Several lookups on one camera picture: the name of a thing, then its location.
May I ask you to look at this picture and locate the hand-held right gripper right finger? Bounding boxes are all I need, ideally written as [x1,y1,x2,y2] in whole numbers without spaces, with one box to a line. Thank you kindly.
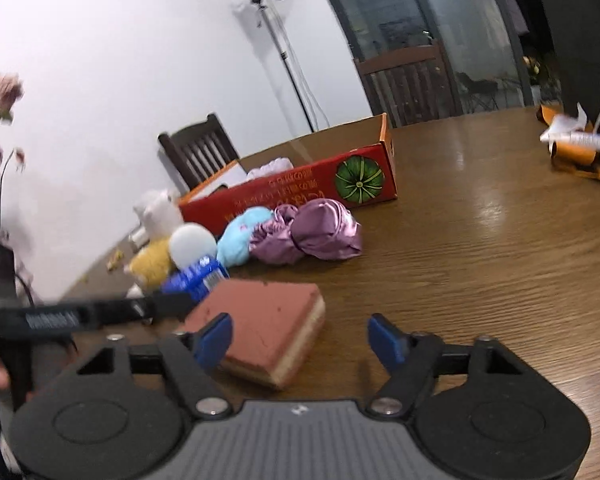
[366,312,526,419]

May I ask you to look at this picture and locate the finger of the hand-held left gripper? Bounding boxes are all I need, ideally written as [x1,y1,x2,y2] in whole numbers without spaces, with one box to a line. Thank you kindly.
[85,290,199,331]

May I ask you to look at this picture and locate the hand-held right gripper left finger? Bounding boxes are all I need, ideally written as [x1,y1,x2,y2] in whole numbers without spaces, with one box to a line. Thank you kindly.
[75,312,234,419]

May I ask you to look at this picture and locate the yellow plush toy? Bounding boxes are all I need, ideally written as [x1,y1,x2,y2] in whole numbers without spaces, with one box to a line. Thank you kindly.
[125,237,176,292]

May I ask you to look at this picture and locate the pink sponge block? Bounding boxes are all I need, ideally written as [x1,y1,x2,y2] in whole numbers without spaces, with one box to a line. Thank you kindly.
[175,280,327,391]

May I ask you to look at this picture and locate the blue tissue packet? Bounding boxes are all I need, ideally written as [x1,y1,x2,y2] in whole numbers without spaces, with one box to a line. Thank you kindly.
[161,255,230,296]

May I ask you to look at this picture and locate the white foam ball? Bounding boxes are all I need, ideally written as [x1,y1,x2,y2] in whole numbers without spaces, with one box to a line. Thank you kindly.
[170,222,218,271]

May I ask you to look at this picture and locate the white plush toy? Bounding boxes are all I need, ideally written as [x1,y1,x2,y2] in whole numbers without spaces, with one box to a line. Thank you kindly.
[132,189,184,239]

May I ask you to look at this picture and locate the purple satin headband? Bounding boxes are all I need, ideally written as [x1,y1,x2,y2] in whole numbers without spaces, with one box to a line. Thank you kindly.
[250,198,364,266]

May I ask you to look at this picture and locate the red cardboard box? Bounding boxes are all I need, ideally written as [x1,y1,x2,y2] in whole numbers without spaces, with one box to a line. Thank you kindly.
[177,112,398,238]

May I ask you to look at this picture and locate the blue plush toy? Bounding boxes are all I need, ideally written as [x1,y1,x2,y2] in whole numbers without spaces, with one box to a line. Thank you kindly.
[216,207,276,267]

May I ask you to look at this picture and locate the dark wooden chair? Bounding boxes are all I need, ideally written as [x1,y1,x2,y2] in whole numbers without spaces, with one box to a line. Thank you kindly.
[158,113,241,194]

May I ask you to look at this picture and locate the lavender plush toy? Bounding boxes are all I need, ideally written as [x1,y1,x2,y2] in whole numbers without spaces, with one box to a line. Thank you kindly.
[246,157,295,181]

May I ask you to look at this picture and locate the pink flowers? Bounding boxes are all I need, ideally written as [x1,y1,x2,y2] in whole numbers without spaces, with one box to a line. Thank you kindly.
[0,72,29,241]

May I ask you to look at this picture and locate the brown wooden chair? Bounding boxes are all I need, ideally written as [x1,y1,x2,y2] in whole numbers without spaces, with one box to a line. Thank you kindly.
[354,42,464,128]

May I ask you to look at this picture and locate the large orange wrapper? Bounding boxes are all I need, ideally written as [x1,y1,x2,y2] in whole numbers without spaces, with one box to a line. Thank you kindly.
[551,141,600,183]

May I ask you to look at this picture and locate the crumpled white paper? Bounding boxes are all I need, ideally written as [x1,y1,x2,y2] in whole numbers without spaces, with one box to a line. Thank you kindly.
[540,111,589,144]

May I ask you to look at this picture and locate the white tube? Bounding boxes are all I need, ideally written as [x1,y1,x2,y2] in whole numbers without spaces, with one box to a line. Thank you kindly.
[570,131,600,154]

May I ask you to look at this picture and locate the studio light stand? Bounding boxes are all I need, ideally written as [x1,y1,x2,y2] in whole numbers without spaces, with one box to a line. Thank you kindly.
[235,0,331,134]

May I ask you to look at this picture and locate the glass sliding door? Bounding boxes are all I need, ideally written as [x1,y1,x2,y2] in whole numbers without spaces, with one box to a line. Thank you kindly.
[310,0,531,117]

